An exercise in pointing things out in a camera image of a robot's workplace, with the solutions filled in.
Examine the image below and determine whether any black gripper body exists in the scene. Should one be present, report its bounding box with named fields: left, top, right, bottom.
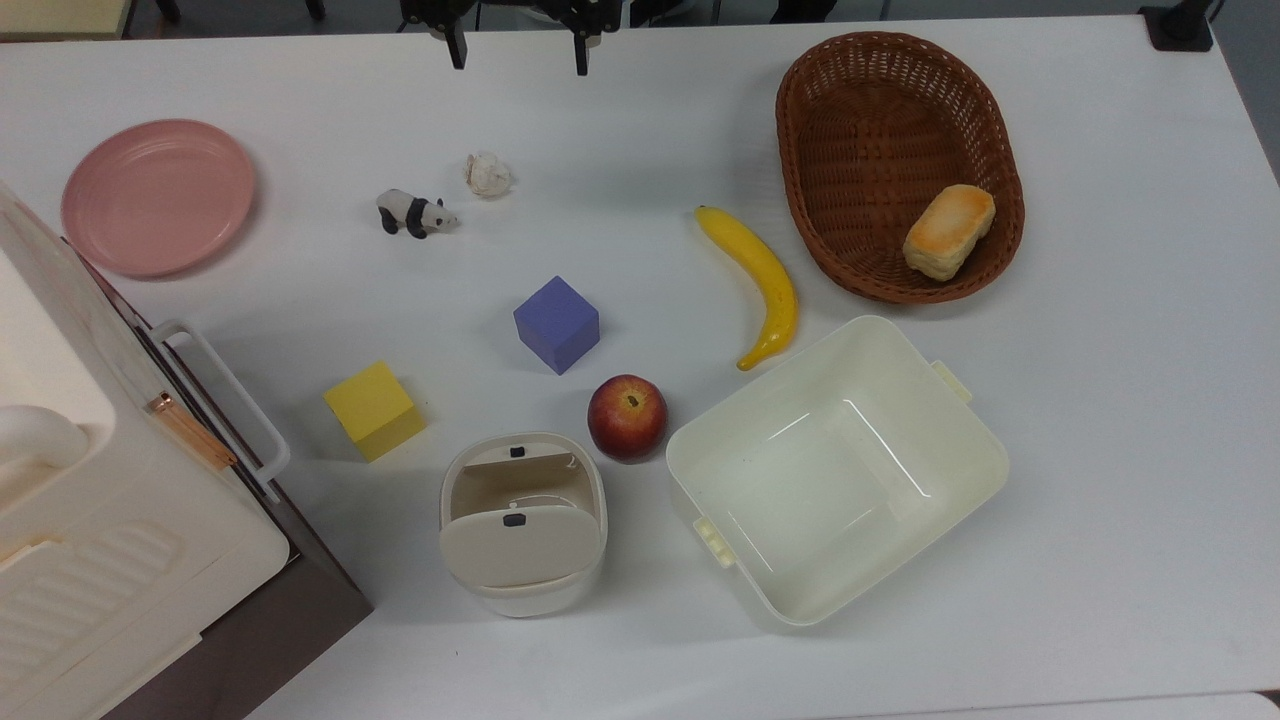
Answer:
left=400, top=0, right=627, bottom=37

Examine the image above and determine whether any white paper ball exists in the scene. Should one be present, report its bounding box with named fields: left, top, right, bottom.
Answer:
left=463, top=151, right=514, bottom=199

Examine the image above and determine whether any small cream trash can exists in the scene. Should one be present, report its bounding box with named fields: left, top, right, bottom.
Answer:
left=438, top=432, right=609, bottom=619

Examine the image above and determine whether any black and white panda toy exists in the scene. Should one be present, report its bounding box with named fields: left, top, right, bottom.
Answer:
left=375, top=188, right=461, bottom=240

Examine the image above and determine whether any purple foam cube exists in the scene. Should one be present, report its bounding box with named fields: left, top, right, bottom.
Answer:
left=513, top=276, right=601, bottom=376

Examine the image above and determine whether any yellow banana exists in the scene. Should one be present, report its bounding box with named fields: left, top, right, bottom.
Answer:
left=695, top=205, right=800, bottom=372

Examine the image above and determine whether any brown wicker basket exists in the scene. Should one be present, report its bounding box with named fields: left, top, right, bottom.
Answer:
left=775, top=31, right=1027, bottom=305

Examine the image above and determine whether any pink plastic plate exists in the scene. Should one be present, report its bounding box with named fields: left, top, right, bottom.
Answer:
left=61, top=119, right=257, bottom=279

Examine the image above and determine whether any red apple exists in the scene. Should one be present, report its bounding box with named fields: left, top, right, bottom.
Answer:
left=587, top=374, right=670, bottom=464

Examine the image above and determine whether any yellow foam cube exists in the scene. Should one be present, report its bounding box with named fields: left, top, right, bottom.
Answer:
left=323, top=361, right=427, bottom=463

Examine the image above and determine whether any beige side table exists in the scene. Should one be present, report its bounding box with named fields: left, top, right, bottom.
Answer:
left=0, top=0, right=136, bottom=42

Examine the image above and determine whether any golden bread loaf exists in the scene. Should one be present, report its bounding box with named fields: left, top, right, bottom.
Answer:
left=902, top=184, right=997, bottom=282

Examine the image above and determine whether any cream plastic storage bin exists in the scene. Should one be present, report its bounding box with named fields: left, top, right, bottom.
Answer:
left=665, top=315, right=1011, bottom=629

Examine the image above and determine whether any white cabinet drawer handle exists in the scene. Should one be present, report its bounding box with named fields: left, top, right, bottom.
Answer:
left=149, top=318, right=292, bottom=503

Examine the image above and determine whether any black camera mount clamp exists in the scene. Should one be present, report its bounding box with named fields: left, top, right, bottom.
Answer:
left=1138, top=0, right=1225, bottom=53

